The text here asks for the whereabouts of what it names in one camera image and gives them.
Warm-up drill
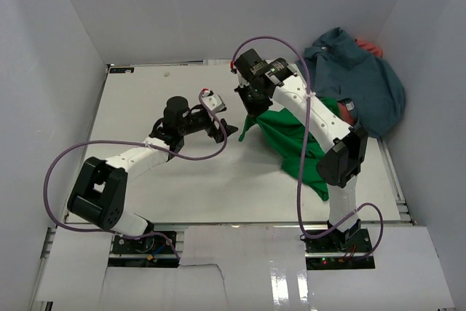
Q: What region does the white paper sheet front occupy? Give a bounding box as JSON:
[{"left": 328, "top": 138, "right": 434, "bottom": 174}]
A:
[{"left": 36, "top": 226, "right": 454, "bottom": 310}]

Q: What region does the white printed label strip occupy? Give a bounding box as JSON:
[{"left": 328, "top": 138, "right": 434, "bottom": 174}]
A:
[{"left": 203, "top": 59, "right": 232, "bottom": 66}]

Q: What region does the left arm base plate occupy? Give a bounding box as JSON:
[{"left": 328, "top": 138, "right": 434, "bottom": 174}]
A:
[{"left": 108, "top": 231, "right": 179, "bottom": 268}]

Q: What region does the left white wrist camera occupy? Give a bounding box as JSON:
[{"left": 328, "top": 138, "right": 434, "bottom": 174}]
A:
[{"left": 200, "top": 89, "right": 226, "bottom": 114}]

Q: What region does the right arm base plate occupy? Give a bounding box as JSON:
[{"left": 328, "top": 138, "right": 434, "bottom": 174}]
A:
[{"left": 299, "top": 229, "right": 376, "bottom": 271}]

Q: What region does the blue-grey t shirt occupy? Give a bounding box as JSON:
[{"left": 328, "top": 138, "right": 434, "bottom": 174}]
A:
[{"left": 302, "top": 28, "right": 406, "bottom": 138}]

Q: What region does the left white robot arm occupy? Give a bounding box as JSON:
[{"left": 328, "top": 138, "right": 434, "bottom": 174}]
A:
[{"left": 67, "top": 90, "right": 238, "bottom": 252}]

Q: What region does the coral red t shirt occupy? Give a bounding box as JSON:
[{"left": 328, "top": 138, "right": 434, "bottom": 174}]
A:
[{"left": 355, "top": 39, "right": 384, "bottom": 58}]

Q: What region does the aluminium table frame rail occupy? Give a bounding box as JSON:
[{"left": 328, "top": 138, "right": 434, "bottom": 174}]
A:
[{"left": 377, "top": 138, "right": 416, "bottom": 226}]

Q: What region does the black label sticker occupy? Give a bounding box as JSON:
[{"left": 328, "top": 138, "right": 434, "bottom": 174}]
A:
[{"left": 108, "top": 67, "right": 135, "bottom": 74}]

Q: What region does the green polo shirt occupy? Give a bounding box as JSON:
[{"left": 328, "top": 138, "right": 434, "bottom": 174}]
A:
[{"left": 239, "top": 108, "right": 329, "bottom": 201}]

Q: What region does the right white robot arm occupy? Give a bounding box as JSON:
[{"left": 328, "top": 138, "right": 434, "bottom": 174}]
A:
[{"left": 230, "top": 49, "right": 368, "bottom": 252}]

